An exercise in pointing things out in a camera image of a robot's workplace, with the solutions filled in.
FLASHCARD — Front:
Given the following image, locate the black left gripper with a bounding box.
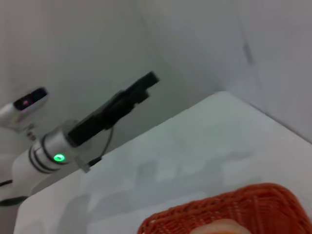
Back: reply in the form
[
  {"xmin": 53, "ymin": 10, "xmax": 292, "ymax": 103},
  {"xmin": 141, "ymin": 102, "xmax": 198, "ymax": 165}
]
[{"xmin": 67, "ymin": 71, "xmax": 160, "ymax": 147}]

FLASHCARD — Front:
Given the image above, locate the orange woven plastic basket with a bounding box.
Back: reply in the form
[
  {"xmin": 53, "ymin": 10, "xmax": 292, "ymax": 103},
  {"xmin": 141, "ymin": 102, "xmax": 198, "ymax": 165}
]
[{"xmin": 137, "ymin": 183, "xmax": 307, "ymax": 234}]

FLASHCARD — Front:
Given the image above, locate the orange striped bread loaf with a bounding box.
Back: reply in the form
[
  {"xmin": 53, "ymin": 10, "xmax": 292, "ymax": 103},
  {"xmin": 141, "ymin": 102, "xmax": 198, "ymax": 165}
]
[{"xmin": 192, "ymin": 218, "xmax": 248, "ymax": 234}]

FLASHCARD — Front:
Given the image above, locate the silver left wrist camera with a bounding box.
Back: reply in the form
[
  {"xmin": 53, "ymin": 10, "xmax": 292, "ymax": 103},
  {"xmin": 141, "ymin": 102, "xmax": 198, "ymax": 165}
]
[{"xmin": 0, "ymin": 86, "xmax": 48, "ymax": 134}]

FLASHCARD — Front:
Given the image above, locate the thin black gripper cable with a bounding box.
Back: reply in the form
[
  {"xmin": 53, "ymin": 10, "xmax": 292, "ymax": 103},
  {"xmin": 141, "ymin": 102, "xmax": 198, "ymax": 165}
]
[{"xmin": 88, "ymin": 126, "xmax": 114, "ymax": 167}]

